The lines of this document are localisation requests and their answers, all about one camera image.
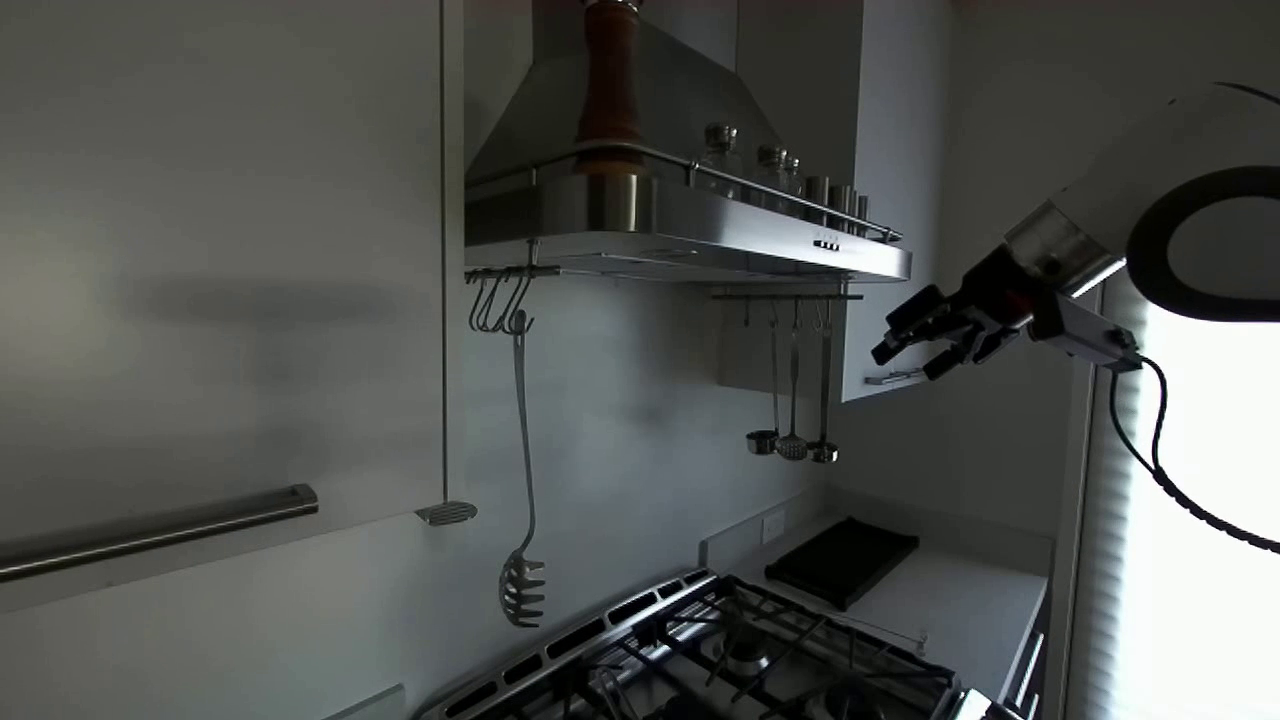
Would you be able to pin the small steel spice jar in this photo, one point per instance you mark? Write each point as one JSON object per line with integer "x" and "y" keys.
{"x": 821, "y": 190}
{"x": 863, "y": 206}
{"x": 846, "y": 196}
{"x": 720, "y": 138}
{"x": 770, "y": 160}
{"x": 793, "y": 169}

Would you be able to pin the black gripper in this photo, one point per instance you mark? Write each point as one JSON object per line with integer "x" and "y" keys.
{"x": 1004, "y": 297}

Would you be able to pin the thin steel hanging utensil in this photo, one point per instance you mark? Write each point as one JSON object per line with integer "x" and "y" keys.
{"x": 760, "y": 442}

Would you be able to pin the steel hood guard rail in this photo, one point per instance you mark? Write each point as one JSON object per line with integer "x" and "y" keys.
{"x": 745, "y": 186}

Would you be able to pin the black rectangular tray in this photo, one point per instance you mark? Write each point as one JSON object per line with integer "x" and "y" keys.
{"x": 843, "y": 563}

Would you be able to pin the white wall socket plate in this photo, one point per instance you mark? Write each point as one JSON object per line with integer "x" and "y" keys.
{"x": 740, "y": 540}

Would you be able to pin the brown wooden pepper mill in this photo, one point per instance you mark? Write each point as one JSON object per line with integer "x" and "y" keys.
{"x": 610, "y": 80}

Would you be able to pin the gas stove with black grates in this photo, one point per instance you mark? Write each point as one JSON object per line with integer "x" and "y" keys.
{"x": 693, "y": 652}

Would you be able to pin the short wall rail with spoon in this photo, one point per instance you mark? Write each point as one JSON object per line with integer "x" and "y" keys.
{"x": 513, "y": 271}

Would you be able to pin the small grey cabinet fitting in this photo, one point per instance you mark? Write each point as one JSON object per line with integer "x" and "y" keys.
{"x": 447, "y": 514}

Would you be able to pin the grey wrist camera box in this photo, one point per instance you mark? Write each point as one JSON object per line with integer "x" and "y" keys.
{"x": 1084, "y": 339}

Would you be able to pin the window with white blind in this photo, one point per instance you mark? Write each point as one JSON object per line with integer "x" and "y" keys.
{"x": 1201, "y": 626}

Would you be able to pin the stainless steel range hood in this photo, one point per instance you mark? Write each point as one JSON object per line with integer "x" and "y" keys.
{"x": 603, "y": 212}

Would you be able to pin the white tall wall cabinet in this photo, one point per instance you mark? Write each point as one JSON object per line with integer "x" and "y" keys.
{"x": 900, "y": 160}

